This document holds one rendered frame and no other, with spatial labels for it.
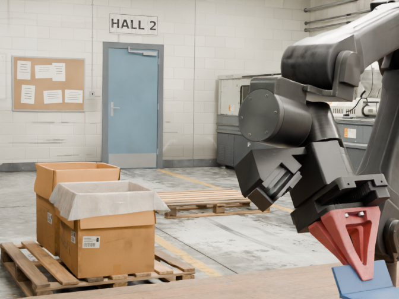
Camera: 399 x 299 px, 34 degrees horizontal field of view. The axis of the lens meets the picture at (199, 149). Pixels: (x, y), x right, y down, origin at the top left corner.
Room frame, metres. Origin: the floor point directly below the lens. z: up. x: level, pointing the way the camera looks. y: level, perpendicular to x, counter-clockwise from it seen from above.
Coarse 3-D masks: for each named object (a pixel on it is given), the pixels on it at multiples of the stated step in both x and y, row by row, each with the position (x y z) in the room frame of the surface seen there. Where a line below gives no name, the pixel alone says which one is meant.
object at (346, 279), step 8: (376, 264) 0.69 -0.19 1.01; (384, 264) 0.70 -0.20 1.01; (336, 272) 0.67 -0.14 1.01; (344, 272) 0.67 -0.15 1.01; (352, 272) 0.68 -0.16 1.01; (376, 272) 0.69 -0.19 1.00; (384, 272) 0.69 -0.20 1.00; (336, 280) 0.66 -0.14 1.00; (344, 280) 0.67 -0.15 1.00; (352, 280) 0.67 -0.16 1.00; (360, 280) 0.67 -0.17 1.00; (376, 280) 0.68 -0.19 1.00; (384, 280) 0.69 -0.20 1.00; (344, 288) 0.66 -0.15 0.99; (352, 288) 0.67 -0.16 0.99; (360, 288) 0.67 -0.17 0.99; (368, 288) 0.67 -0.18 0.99; (376, 288) 0.68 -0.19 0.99; (384, 288) 0.68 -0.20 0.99; (392, 288) 0.68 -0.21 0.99; (344, 296) 0.65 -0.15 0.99; (352, 296) 0.65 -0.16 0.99; (360, 296) 0.65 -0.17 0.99; (368, 296) 0.65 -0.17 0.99; (376, 296) 0.65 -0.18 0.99; (384, 296) 0.65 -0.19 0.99; (392, 296) 0.65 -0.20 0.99
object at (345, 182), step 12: (348, 156) 0.73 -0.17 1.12; (348, 168) 0.71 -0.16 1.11; (336, 180) 0.67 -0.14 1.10; (348, 180) 0.67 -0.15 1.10; (360, 180) 0.68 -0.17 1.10; (372, 180) 0.69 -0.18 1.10; (384, 180) 0.70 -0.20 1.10; (324, 192) 0.69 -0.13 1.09; (336, 192) 0.68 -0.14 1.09; (348, 192) 0.71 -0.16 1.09; (324, 204) 0.70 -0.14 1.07
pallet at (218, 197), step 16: (160, 192) 7.52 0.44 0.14; (176, 192) 7.52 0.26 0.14; (192, 192) 7.54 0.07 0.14; (208, 192) 7.61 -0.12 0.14; (224, 192) 7.59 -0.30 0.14; (240, 192) 7.61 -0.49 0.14; (176, 208) 7.14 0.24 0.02; (192, 208) 7.20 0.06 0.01; (208, 208) 7.28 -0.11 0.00; (224, 208) 6.86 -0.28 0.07
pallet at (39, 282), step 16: (32, 240) 4.80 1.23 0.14; (16, 256) 4.29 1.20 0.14; (48, 256) 4.30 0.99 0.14; (160, 256) 4.36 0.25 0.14; (16, 272) 4.16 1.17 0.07; (32, 272) 3.89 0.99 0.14; (64, 272) 3.90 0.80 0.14; (144, 272) 3.93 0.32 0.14; (160, 272) 3.96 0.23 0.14; (176, 272) 4.02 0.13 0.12; (192, 272) 4.06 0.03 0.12; (32, 288) 3.98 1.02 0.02; (48, 288) 3.66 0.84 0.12
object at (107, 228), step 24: (72, 192) 3.86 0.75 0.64; (96, 192) 4.36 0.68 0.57; (120, 192) 3.86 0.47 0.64; (144, 192) 3.92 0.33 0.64; (72, 216) 3.71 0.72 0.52; (96, 216) 3.77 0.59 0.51; (120, 216) 3.85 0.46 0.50; (144, 216) 3.91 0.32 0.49; (72, 240) 3.88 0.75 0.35; (96, 240) 3.81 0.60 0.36; (120, 240) 3.87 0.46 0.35; (144, 240) 3.93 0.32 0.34; (72, 264) 3.89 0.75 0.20; (96, 264) 3.82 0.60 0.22; (120, 264) 3.87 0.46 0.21; (144, 264) 3.94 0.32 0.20
